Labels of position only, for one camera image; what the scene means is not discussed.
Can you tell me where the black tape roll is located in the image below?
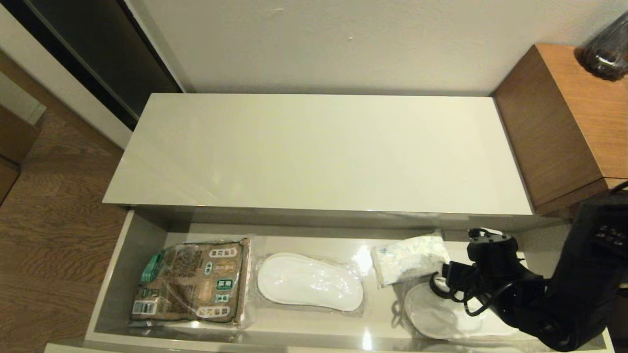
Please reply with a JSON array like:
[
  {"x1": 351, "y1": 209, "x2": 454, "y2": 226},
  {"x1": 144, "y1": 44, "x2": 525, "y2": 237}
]
[{"x1": 430, "y1": 272, "x2": 457, "y2": 300}]

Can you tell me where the white cabinet drawer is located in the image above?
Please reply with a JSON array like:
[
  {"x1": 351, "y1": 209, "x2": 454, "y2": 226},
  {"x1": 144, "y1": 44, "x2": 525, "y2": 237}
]
[{"x1": 44, "y1": 206, "x2": 617, "y2": 353}]

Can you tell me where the white slipper in plastic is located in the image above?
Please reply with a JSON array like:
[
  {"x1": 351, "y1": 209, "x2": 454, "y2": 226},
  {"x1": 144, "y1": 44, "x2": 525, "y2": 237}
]
[
  {"x1": 392, "y1": 280, "x2": 523, "y2": 341},
  {"x1": 249, "y1": 251, "x2": 368, "y2": 317}
]

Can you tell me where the white blue tissue pack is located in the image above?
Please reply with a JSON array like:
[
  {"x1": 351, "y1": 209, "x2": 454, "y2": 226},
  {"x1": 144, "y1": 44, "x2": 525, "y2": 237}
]
[{"x1": 370, "y1": 232, "x2": 451, "y2": 288}]

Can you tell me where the brown wooden side table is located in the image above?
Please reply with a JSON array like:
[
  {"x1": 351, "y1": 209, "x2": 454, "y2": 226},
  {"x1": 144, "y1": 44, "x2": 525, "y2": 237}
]
[{"x1": 493, "y1": 43, "x2": 628, "y2": 217}]

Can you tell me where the white glossy low cabinet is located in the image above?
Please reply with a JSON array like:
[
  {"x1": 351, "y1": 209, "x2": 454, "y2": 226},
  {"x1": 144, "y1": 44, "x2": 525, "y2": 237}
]
[{"x1": 102, "y1": 92, "x2": 536, "y2": 231}]

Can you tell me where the clear glass vase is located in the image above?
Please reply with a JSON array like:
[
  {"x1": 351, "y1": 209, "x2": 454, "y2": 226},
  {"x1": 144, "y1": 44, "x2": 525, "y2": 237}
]
[{"x1": 576, "y1": 12, "x2": 628, "y2": 82}]

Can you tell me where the brown grain bag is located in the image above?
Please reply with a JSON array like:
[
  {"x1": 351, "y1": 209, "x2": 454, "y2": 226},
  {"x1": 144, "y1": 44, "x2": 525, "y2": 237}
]
[{"x1": 130, "y1": 237, "x2": 252, "y2": 328}]

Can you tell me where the dark sliding door panel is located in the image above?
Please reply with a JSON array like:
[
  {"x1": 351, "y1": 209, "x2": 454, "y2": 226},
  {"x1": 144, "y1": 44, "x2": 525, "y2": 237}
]
[{"x1": 0, "y1": 0, "x2": 185, "y2": 132}]

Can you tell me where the brown wooden furniture piece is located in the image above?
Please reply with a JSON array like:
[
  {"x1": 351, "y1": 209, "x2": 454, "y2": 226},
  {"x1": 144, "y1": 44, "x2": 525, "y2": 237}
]
[{"x1": 0, "y1": 71, "x2": 48, "y2": 204}]

